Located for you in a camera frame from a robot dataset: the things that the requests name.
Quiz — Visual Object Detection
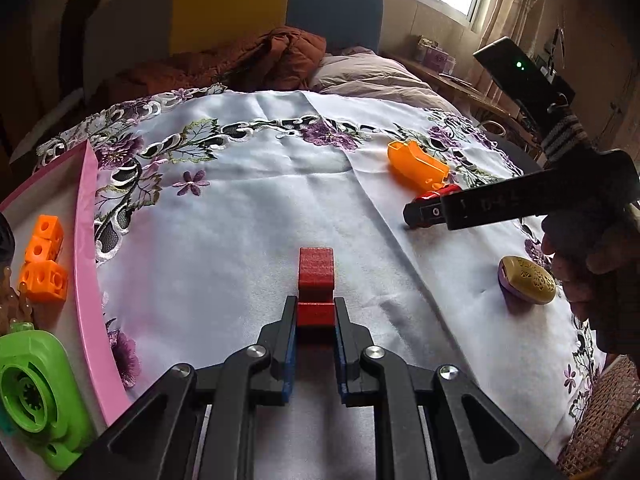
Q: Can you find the light green round toy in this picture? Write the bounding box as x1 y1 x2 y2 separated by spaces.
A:
0 324 96 471

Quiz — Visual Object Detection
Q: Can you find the pillow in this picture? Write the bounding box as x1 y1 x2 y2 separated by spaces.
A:
307 46 461 113

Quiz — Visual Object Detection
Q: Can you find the orange linked cubes toy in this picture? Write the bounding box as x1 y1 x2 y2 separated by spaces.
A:
19 215 68 302

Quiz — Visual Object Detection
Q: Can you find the brown beaded toy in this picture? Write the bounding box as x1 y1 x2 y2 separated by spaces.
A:
0 266 36 331

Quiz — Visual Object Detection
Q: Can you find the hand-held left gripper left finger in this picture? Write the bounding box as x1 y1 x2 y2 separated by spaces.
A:
60 296 301 480

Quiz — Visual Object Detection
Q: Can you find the orange plastic container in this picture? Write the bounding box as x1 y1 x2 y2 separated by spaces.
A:
387 140 449 192

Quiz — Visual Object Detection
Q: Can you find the wooden bedside table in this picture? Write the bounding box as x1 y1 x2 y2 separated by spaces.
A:
385 52 541 156

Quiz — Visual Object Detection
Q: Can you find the black white striped cloth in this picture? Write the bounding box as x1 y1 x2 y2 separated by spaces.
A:
542 114 591 161

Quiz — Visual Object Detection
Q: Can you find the pink patterned box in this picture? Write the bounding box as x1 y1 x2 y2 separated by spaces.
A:
415 35 457 73

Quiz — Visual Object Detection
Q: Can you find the wicker chair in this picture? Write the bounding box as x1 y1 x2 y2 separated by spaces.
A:
557 355 640 478

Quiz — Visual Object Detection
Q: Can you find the black device with green light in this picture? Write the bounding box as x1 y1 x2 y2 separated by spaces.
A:
472 37 576 126

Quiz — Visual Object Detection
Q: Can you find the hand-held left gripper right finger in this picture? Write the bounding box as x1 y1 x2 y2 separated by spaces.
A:
334 297 566 480

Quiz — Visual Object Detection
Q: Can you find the grey yellow blue headboard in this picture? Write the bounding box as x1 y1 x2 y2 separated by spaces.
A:
85 0 383 96

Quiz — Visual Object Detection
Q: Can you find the gold purple oval case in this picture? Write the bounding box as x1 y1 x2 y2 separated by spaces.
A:
497 255 557 306

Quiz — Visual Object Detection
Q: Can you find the rust brown quilt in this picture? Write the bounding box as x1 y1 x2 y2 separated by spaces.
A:
107 27 328 96

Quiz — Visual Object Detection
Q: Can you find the person's right hand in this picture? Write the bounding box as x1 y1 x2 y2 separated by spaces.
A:
541 200 640 322

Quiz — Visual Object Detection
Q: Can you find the pink shallow tray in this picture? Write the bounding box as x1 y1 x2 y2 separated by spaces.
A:
0 139 123 428

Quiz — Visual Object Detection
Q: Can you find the red toy car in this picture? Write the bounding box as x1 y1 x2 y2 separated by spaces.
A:
417 183 462 207

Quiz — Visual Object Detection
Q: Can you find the white floral embroidered tablecloth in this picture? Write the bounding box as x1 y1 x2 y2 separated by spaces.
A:
10 82 608 461

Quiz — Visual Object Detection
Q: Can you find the person's right forearm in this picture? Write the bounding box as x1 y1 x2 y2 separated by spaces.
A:
585 270 640 358

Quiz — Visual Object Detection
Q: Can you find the sheer beige curtain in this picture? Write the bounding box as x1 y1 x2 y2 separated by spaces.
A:
470 0 551 56

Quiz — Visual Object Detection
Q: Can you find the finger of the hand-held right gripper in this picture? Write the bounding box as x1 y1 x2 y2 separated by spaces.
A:
403 199 447 230

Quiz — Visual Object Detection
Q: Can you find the red toy block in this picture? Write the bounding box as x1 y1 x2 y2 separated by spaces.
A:
296 246 337 346

